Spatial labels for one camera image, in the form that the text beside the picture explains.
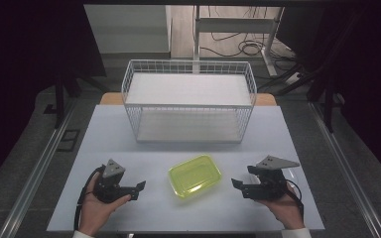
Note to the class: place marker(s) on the person's left white sleeve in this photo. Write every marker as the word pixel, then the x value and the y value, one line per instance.
pixel 82 234

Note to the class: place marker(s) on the yellow-green plastic container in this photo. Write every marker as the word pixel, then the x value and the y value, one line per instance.
pixel 194 176

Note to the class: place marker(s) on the white cabinet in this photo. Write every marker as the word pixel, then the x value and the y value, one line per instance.
pixel 129 29

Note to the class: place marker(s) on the white power strip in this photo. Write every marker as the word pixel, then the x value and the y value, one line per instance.
pixel 293 78

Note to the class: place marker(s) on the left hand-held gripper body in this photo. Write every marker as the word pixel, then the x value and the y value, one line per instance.
pixel 107 188

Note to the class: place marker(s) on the wooden table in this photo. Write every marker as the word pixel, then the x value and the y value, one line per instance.
pixel 110 98

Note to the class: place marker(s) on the black stand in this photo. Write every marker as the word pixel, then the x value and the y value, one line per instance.
pixel 59 99
pixel 327 99

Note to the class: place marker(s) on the dark curtain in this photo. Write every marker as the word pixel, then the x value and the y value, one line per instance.
pixel 370 82
pixel 20 82

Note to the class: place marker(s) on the metal floor rail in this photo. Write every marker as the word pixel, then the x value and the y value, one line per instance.
pixel 344 165
pixel 36 168

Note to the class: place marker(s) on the person's right hand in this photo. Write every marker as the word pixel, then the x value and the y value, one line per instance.
pixel 286 210

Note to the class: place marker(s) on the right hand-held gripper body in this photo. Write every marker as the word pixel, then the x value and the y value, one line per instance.
pixel 268 185

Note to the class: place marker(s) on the white metal desk frame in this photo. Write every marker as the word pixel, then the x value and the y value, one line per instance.
pixel 234 24

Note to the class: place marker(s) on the person's left hand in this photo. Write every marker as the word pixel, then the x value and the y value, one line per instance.
pixel 96 211

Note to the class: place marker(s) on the person's white sleeve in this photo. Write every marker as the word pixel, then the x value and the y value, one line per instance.
pixel 82 234
pixel 296 233

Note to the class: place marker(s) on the black floor bracket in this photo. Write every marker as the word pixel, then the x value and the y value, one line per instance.
pixel 68 140

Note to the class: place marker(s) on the person's right white sleeve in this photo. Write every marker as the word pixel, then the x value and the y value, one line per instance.
pixel 296 233

